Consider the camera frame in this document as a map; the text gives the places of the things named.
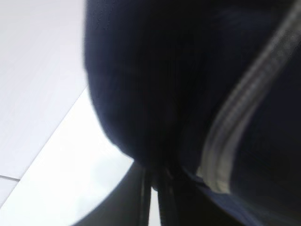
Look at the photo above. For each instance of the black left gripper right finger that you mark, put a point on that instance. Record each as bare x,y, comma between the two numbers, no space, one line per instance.
180,204

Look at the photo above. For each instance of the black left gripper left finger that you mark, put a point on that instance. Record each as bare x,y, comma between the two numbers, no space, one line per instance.
127,205

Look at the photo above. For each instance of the navy blue lunch bag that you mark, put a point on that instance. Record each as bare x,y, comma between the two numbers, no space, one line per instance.
209,90

